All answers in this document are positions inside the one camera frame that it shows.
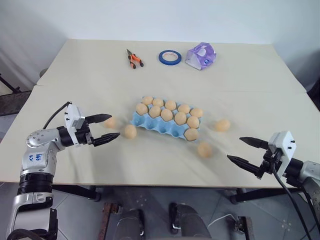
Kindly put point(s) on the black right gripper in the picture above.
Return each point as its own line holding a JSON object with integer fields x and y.
{"x": 268, "y": 165}

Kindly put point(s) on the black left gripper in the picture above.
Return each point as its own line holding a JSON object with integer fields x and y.
{"x": 83, "y": 136}

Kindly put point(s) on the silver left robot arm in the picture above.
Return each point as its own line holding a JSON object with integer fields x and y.
{"x": 37, "y": 160}

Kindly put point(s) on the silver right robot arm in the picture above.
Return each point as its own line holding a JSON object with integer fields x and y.
{"x": 308, "y": 172}

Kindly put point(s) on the blue egg tray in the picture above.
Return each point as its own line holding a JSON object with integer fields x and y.
{"x": 155, "y": 125}

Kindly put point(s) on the tan egg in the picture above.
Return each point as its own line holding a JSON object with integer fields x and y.
{"x": 155, "y": 111}
{"x": 193, "y": 122}
{"x": 170, "y": 105}
{"x": 191, "y": 134}
{"x": 222, "y": 125}
{"x": 158, "y": 102}
{"x": 196, "y": 112}
{"x": 110, "y": 122}
{"x": 141, "y": 109}
{"x": 166, "y": 115}
{"x": 147, "y": 100}
{"x": 204, "y": 149}
{"x": 184, "y": 108}
{"x": 130, "y": 131}
{"x": 180, "y": 118}

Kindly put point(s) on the black table leg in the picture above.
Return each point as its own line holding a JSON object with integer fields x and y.
{"x": 250, "y": 195}
{"x": 75, "y": 191}

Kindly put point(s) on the orange black pliers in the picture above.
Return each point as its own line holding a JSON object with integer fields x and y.
{"x": 135, "y": 59}

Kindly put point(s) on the blue tape roll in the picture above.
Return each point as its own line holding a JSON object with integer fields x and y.
{"x": 162, "y": 60}

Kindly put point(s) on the dark rounded shape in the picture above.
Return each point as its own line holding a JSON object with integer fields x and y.
{"x": 131, "y": 225}

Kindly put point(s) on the black stand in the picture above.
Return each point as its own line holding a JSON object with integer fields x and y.
{"x": 10, "y": 86}

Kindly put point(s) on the purple translucent tape dispenser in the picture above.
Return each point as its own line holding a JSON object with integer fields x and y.
{"x": 200, "y": 60}

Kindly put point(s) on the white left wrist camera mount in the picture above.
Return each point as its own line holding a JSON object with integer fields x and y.
{"x": 74, "y": 115}

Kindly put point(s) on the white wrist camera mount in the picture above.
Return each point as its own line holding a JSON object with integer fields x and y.
{"x": 74, "y": 115}
{"x": 283, "y": 145}

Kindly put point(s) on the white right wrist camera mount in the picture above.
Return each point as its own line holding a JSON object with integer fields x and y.
{"x": 283, "y": 145}

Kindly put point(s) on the rusty metal bracket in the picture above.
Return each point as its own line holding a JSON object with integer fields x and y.
{"x": 111, "y": 217}
{"x": 243, "y": 227}

